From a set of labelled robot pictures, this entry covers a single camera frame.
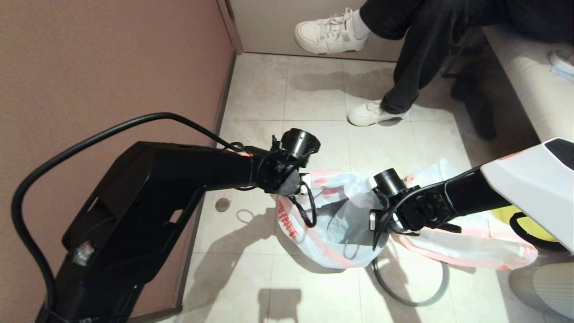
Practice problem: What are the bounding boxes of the yellow plastic bag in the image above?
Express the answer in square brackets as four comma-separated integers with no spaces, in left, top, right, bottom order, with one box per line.
[492,204,561,244]

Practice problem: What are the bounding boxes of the white sneaker with grey laces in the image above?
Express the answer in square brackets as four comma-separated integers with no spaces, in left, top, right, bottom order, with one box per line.
[294,7,370,55]

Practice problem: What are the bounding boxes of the beige upholstered bench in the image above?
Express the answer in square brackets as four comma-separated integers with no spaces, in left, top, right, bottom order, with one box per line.
[480,25,574,143]

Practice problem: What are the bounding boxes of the grey-brown door frame post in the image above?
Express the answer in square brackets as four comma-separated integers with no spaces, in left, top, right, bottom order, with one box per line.
[217,0,244,55]

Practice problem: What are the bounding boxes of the white sock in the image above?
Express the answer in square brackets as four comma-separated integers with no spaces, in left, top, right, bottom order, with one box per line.
[350,10,371,41]

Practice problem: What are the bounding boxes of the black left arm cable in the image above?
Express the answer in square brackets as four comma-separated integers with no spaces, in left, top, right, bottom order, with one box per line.
[11,112,317,314]

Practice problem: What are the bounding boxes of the white red plastic bag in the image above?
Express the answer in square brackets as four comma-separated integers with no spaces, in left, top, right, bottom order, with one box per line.
[276,170,391,270]

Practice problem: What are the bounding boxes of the grey ribbed rounded object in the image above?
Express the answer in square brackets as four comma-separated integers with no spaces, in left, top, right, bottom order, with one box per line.
[508,262,574,320]

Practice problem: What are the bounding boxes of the black bench leg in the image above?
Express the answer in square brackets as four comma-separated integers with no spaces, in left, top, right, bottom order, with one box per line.
[451,63,497,140]

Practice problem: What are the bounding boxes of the used white pink-rimmed trash bag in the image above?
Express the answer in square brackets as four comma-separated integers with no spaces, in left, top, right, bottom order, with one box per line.
[395,158,539,270]

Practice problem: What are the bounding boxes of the grey bin retaining ring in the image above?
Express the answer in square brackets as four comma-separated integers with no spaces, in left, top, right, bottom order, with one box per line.
[371,257,450,307]

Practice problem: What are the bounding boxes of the plain white sneaker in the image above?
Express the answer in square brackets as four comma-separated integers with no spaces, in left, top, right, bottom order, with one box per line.
[348,100,409,127]

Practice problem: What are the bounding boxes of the white round object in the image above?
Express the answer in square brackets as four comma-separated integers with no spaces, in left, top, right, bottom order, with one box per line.
[548,48,574,76]

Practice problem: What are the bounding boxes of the black trousers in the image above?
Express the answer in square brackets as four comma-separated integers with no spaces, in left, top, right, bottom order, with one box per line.
[359,0,574,115]

